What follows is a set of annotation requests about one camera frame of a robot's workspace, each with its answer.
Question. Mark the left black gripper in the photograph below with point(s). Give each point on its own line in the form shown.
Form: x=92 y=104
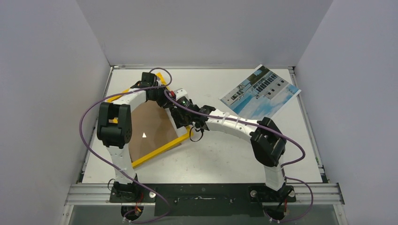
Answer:
x=165 y=102

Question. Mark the yellow wooden picture frame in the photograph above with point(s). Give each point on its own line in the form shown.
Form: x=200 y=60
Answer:
x=139 y=124

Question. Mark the brown frame backing board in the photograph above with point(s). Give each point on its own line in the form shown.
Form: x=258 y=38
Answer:
x=153 y=132

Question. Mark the blue building photo print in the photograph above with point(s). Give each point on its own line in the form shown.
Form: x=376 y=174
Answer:
x=262 y=94

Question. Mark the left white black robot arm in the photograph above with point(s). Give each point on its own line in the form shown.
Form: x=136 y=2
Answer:
x=115 y=130

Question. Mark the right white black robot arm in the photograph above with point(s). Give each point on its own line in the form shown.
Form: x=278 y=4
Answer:
x=267 y=141

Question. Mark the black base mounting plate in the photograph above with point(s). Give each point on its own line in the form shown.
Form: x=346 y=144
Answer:
x=204 y=199

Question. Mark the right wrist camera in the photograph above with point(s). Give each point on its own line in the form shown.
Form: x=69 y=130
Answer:
x=182 y=98

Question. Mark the aluminium front rail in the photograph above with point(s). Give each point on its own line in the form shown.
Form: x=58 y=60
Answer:
x=99 y=194

